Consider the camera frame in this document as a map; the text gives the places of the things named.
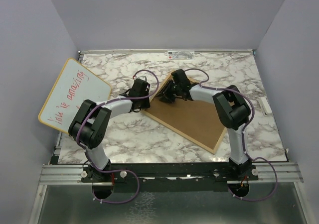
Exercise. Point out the aluminium back rail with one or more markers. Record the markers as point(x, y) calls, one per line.
point(161, 51)

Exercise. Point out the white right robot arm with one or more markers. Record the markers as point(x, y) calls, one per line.
point(234, 109)

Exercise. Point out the light wooden picture frame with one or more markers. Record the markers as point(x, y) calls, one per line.
point(179, 132)

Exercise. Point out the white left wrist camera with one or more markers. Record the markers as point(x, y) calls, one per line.
point(144, 78)

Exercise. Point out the white sticker label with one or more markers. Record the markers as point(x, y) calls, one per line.
point(180, 55)

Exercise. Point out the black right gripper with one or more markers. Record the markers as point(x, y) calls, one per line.
point(168, 97)

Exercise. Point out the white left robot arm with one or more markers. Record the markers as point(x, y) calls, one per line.
point(89, 125)

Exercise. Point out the white block at table edge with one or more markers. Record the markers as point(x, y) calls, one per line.
point(265, 107)

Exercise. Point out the aluminium front rail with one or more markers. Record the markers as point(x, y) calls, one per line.
point(287, 172)

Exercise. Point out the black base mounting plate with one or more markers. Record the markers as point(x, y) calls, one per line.
point(167, 177)

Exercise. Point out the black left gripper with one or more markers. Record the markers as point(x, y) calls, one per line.
point(147, 105)

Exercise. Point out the yellow-rimmed whiteboard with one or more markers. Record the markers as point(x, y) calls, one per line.
point(74, 84)

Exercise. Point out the aluminium rail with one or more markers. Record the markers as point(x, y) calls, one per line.
point(161, 51)
point(287, 172)

